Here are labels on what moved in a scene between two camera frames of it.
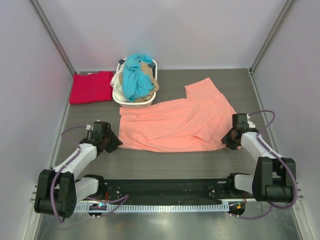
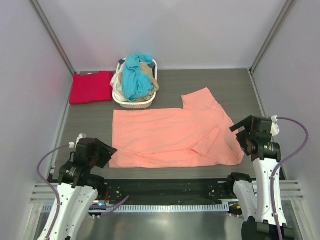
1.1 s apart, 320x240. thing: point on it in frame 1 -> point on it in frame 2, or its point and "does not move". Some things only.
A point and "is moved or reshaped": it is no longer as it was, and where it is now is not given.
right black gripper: x=226 y=139 -> x=245 y=123
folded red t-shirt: x=92 y=87 does not move
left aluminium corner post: x=53 y=36 does not move
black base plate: x=173 y=189 does not move
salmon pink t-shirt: x=195 y=123 is moved or reshaped
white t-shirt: x=116 y=83 does not move
